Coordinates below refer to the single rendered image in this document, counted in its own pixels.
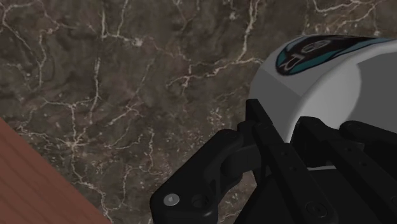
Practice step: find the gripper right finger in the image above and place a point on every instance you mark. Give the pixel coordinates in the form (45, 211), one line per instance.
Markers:
(356, 149)

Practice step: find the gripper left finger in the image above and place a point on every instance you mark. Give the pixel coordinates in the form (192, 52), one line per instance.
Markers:
(198, 186)

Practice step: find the white cup with teal print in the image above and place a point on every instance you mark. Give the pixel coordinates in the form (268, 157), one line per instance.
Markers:
(325, 93)

